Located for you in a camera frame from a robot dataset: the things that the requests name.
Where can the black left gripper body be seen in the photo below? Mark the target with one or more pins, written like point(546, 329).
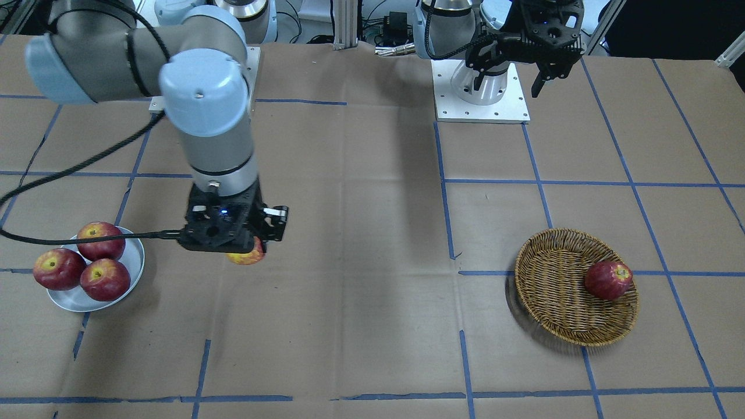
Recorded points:
point(507, 36)

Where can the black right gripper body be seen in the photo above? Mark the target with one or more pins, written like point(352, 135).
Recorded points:
point(274, 223)

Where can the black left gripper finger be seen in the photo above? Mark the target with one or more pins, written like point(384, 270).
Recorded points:
point(543, 76)
point(478, 81)

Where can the yellow red striped apple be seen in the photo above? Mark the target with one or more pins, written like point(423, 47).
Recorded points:
point(255, 255)

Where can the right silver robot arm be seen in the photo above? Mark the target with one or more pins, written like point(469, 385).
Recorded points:
point(99, 51)

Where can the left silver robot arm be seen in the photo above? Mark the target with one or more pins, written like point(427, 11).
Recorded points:
point(444, 29)

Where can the red apple on plate back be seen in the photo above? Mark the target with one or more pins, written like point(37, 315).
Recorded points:
point(107, 249)

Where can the red apple on plate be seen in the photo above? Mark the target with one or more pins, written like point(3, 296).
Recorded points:
point(105, 280)
point(59, 269)
point(107, 249)

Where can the red apple on plate front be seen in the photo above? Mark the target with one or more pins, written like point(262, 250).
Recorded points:
point(105, 280)

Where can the light grey plate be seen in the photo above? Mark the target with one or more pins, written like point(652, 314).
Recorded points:
point(76, 300)

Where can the brown wicker basket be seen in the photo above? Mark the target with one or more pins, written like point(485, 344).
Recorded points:
point(549, 273)

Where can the dark red apple in basket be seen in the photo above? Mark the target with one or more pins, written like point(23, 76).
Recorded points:
point(608, 280)

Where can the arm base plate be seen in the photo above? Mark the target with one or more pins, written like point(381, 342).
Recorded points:
point(499, 99)
point(250, 73)

